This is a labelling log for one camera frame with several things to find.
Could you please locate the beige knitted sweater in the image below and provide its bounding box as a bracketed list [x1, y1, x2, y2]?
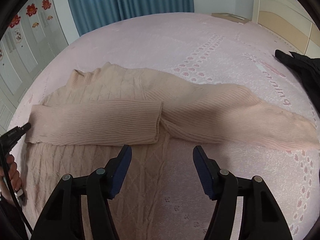
[24, 63, 319, 239]

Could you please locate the black jacket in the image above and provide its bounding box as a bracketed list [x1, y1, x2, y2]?
[274, 49, 320, 112]

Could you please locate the cream and tan headboard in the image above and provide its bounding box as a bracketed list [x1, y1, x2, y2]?
[252, 0, 319, 58]

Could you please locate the white wardrobe with flower stickers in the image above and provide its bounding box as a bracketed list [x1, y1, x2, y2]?
[1, 0, 78, 133]

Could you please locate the pink bed cover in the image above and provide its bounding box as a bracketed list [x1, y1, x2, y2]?
[10, 13, 319, 239]

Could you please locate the beige bedside table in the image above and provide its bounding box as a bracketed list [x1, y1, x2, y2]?
[211, 12, 249, 24]

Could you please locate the left hand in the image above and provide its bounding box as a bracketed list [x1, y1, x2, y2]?
[1, 154, 22, 205]

